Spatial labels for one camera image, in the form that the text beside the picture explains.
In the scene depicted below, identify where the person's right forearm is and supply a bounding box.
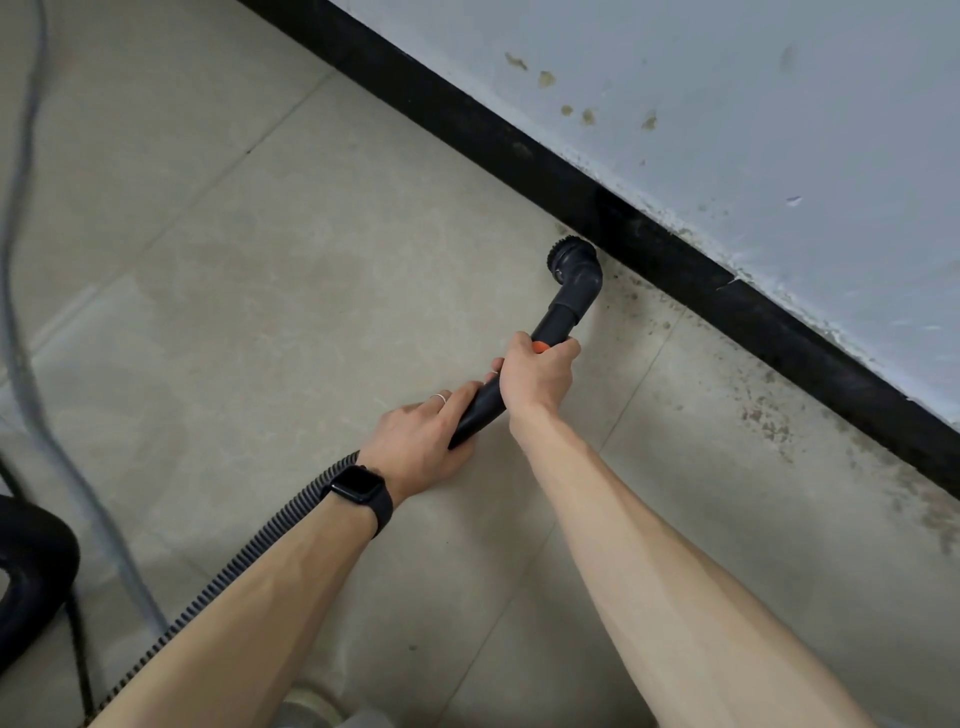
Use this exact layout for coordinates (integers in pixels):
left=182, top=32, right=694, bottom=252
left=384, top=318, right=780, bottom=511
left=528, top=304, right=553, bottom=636
left=508, top=408, right=880, bottom=728

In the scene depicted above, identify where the black baseboard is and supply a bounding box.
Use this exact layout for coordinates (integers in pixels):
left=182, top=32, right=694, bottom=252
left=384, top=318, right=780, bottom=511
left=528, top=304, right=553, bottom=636
left=238, top=0, right=960, bottom=502

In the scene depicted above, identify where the white shoe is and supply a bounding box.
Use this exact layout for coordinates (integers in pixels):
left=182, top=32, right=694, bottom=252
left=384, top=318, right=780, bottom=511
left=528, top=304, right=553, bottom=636
left=279, top=686, right=348, bottom=728

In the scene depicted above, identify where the person's left forearm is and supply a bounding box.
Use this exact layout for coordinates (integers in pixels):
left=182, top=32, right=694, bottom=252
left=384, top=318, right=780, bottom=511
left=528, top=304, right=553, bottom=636
left=89, top=498, right=378, bottom=728

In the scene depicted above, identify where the grey cable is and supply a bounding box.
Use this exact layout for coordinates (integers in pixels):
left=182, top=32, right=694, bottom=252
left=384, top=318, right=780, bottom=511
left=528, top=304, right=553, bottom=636
left=0, top=0, right=169, bottom=637

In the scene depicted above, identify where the person's right hand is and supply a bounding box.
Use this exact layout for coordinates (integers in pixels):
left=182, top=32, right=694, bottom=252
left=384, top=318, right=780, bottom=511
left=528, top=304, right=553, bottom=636
left=497, top=331, right=583, bottom=419

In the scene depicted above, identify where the black power cord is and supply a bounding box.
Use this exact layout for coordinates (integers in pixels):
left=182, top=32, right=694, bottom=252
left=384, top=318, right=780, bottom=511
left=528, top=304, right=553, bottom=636
left=0, top=453, right=97, bottom=722

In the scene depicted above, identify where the black smartwatch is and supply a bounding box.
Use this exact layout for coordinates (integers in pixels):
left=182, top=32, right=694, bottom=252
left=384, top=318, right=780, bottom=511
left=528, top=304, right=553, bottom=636
left=320, top=464, right=396, bottom=541

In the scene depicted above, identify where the black vacuum hose with nozzle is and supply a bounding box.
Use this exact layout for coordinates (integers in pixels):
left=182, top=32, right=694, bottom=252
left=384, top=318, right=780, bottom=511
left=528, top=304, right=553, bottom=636
left=0, top=234, right=605, bottom=728

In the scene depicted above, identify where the person's left hand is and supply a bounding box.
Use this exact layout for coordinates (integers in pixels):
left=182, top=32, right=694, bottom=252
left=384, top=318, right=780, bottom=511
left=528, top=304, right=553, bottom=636
left=355, top=356, right=505, bottom=509

